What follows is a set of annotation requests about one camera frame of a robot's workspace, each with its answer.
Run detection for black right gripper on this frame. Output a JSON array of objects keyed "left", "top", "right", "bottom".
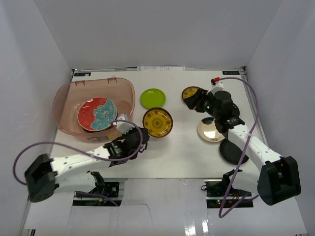
[{"left": 184, "top": 88, "right": 220, "bottom": 119}]

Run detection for yellow patterned plate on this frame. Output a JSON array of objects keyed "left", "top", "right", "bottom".
[
  {"left": 182, "top": 86, "right": 203, "bottom": 107},
  {"left": 142, "top": 108, "right": 173, "bottom": 138}
]

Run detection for cream and black plate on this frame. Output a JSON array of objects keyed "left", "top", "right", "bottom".
[{"left": 197, "top": 117, "right": 224, "bottom": 143}]

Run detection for lime green plate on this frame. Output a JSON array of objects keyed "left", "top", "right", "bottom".
[{"left": 140, "top": 88, "right": 166, "bottom": 109}]

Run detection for red plate with teal flower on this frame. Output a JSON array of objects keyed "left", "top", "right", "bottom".
[{"left": 77, "top": 97, "right": 118, "bottom": 129}]

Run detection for blue-green glazed plate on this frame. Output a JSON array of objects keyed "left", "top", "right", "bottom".
[{"left": 76, "top": 124, "right": 117, "bottom": 133}]

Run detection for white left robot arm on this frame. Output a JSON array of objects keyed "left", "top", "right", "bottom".
[{"left": 24, "top": 128, "right": 150, "bottom": 203}]

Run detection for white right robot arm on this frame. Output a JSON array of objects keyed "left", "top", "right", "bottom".
[{"left": 184, "top": 88, "right": 301, "bottom": 206}]

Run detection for pink translucent plastic bin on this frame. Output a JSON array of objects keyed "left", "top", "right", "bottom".
[{"left": 52, "top": 77, "right": 135, "bottom": 143}]

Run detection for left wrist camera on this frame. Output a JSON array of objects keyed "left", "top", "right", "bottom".
[{"left": 112, "top": 114, "right": 134, "bottom": 134}]

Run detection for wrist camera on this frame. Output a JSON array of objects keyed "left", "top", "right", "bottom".
[
  {"left": 112, "top": 114, "right": 134, "bottom": 134},
  {"left": 207, "top": 77, "right": 223, "bottom": 95}
]

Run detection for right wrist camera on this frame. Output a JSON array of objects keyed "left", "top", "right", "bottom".
[{"left": 207, "top": 77, "right": 223, "bottom": 95}]

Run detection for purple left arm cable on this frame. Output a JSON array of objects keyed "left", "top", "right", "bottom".
[{"left": 12, "top": 121, "right": 145, "bottom": 206}]

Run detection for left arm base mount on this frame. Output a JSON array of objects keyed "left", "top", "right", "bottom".
[{"left": 72, "top": 181, "right": 125, "bottom": 207}]

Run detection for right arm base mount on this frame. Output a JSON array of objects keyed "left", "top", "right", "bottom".
[{"left": 203, "top": 179, "right": 254, "bottom": 209}]

